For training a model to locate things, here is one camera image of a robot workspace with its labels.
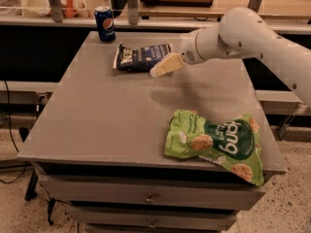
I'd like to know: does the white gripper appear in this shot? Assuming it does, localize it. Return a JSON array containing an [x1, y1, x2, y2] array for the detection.
[[150, 29, 205, 78]]

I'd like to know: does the blue chip bag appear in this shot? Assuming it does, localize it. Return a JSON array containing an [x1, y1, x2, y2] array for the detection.
[[113, 43, 173, 72]]

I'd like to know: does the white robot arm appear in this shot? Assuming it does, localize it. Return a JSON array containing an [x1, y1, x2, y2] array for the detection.
[[151, 8, 311, 107]]

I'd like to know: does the green rice chip bag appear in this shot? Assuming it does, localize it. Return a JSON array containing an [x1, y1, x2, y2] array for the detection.
[[164, 110, 264, 186]]

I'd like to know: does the orange white snack bag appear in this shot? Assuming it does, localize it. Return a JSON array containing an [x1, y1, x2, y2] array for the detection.
[[60, 0, 90, 18]]

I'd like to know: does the blue Pepsi can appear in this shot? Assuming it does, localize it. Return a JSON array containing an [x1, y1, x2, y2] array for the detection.
[[94, 6, 116, 43]]

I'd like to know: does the grey drawer cabinet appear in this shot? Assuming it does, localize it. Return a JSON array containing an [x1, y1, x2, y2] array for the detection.
[[19, 33, 286, 233]]

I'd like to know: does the top grey drawer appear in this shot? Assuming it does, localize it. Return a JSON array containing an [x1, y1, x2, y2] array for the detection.
[[39, 175, 265, 211]]

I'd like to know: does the grey drawer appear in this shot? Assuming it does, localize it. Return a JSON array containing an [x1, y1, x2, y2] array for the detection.
[[39, 175, 265, 211], [69, 207, 236, 231]]

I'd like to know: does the middle grey drawer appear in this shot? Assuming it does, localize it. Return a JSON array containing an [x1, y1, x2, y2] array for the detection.
[[69, 207, 236, 231]]

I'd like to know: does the middle metal railing post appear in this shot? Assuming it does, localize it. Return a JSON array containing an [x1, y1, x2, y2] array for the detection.
[[127, 0, 139, 25]]

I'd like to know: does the left metal railing post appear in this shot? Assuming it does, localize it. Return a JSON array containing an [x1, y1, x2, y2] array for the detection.
[[49, 0, 64, 22]]

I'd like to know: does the black floor cable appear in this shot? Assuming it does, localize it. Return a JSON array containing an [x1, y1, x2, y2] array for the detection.
[[0, 80, 31, 185]]

